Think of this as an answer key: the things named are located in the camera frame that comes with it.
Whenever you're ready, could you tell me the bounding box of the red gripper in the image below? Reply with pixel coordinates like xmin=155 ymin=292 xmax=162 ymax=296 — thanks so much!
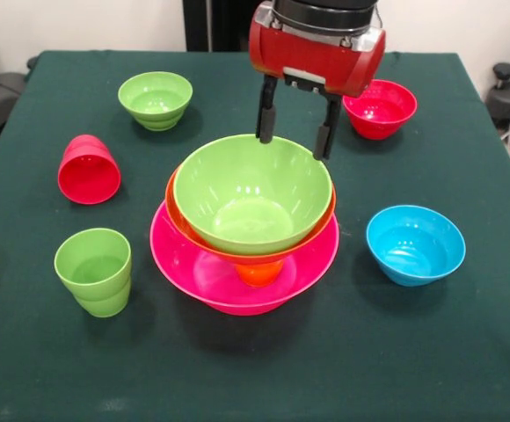
xmin=248 ymin=2 xmax=388 ymax=162

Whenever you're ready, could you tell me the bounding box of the small red bowl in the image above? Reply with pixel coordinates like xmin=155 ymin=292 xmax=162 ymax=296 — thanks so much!
xmin=341 ymin=78 xmax=419 ymax=141

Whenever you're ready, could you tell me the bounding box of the large green bowl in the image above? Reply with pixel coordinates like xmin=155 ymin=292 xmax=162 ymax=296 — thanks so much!
xmin=172 ymin=134 xmax=334 ymax=257

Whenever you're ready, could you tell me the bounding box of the large orange bowl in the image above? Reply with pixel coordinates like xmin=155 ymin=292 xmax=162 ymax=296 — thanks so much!
xmin=164 ymin=166 xmax=338 ymax=266

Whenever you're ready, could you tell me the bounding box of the orange cup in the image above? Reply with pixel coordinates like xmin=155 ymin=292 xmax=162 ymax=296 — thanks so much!
xmin=235 ymin=259 xmax=284 ymax=288

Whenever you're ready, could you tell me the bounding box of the large pink bowl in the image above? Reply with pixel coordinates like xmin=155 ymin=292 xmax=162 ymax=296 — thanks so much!
xmin=149 ymin=200 xmax=340 ymax=317

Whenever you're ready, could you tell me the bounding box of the red cup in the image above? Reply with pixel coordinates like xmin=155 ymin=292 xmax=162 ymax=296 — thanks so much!
xmin=57 ymin=134 xmax=122 ymax=206

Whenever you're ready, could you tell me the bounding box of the green cup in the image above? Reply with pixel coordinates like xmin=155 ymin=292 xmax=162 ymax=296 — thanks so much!
xmin=54 ymin=228 xmax=133 ymax=319

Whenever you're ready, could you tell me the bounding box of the small green bowl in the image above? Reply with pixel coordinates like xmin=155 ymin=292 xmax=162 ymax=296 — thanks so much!
xmin=117 ymin=70 xmax=193 ymax=132

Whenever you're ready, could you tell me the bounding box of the small blue bowl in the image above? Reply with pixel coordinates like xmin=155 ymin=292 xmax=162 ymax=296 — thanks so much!
xmin=366 ymin=205 xmax=467 ymax=287

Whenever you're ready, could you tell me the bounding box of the dark green tablecloth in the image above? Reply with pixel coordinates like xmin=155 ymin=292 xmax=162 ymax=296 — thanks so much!
xmin=0 ymin=49 xmax=510 ymax=422

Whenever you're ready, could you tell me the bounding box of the black office chair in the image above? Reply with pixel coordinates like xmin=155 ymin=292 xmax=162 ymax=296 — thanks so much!
xmin=0 ymin=30 xmax=40 ymax=142

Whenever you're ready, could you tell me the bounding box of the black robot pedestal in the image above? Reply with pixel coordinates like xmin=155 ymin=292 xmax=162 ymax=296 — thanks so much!
xmin=183 ymin=0 xmax=273 ymax=53

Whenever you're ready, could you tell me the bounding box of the black wall cable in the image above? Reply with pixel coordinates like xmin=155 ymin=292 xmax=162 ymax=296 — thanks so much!
xmin=373 ymin=4 xmax=386 ymax=39

